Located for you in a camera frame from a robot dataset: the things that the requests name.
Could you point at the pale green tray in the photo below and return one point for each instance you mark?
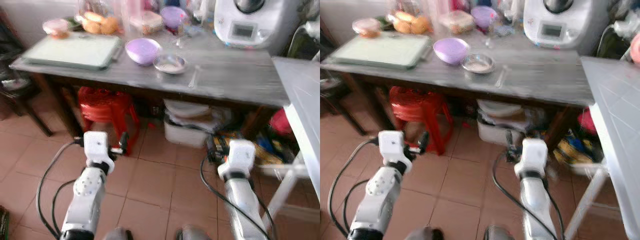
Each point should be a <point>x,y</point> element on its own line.
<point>382,51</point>
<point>72,51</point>

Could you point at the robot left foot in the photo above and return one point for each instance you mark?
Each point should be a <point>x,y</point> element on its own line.
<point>117,235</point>
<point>424,235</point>

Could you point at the dark wooden chair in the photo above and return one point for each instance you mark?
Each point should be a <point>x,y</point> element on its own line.
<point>335,87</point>
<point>17,87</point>

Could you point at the white plastic spoon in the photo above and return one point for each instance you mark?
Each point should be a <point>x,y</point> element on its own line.
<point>194,77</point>
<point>501,77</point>

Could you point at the pink round device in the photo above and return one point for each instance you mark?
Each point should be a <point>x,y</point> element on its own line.
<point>636,49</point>

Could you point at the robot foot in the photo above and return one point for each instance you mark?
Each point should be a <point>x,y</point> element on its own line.
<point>424,235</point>
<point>499,234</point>
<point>194,234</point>
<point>117,235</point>

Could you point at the large light purple bowl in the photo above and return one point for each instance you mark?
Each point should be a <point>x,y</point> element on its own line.
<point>451,50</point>
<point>143,51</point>

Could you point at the red bag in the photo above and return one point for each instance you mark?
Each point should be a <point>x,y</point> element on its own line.
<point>281,122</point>
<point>588,122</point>

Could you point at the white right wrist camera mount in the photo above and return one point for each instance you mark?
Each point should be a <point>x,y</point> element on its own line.
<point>532,156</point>
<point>239,157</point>

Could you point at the small purple bowl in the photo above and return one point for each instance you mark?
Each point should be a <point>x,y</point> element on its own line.
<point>484,16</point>
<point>173,17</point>

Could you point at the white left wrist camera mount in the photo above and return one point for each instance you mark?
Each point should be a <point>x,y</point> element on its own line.
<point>98,146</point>
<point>394,146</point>

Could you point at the white metal table leg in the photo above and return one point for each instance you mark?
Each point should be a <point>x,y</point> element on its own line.
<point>587,205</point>
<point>280,197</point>

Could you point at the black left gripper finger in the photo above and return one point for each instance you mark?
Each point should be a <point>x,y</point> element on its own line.
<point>124,140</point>
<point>423,140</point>

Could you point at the red plastic stool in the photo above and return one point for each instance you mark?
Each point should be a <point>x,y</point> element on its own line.
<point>420,112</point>
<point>107,112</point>

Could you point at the colourful snack packages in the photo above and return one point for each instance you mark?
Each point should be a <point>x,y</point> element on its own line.
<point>267,152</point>
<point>575,152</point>

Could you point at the bagged bread rolls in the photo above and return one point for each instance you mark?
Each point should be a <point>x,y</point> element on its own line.
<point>410,23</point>
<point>100,24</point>

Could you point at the white kitchen appliance with display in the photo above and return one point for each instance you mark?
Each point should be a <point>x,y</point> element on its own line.
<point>565,25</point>
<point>255,25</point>

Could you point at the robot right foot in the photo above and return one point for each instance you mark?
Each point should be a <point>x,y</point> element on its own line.
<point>194,234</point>
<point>499,234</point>

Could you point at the white storage bin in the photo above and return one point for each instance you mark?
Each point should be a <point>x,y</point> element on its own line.
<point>502,124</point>
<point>192,125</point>

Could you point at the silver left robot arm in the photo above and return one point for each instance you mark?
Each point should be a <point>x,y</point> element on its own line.
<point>377,200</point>
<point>87,200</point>

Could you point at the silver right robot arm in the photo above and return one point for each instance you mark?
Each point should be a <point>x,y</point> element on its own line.
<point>537,205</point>
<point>242,205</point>

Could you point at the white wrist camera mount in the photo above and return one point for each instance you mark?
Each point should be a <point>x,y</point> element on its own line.
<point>239,157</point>
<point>532,156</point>
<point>394,146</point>
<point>98,146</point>

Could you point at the small metal bowl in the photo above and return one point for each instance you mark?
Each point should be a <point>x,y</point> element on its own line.
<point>478,63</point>
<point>170,64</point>

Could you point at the grey wooden table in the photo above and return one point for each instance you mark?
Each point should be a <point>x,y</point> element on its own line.
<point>540,75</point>
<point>230,75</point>

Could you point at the round clear food container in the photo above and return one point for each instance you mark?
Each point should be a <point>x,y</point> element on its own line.
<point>56,29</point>
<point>366,28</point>

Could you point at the clear rectangular food container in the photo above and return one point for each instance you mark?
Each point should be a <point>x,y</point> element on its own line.
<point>456,22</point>
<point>146,22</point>

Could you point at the white plastic table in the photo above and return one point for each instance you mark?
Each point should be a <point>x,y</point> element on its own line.
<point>302,110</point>
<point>617,130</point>

